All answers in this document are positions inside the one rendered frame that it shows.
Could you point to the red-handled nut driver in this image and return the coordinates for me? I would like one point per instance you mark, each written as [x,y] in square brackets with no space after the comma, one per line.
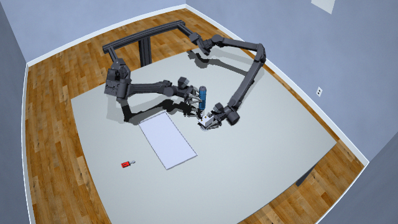
[125,164]

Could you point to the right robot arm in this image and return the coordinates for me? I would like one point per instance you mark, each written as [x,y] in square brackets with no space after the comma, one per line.
[122,86]

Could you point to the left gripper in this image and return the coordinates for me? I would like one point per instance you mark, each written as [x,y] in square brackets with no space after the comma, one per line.
[216,120]

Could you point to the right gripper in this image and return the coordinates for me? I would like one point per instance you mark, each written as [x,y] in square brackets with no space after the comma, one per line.
[191,93]

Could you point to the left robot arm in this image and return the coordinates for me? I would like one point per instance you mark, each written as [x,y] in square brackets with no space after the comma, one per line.
[258,62]

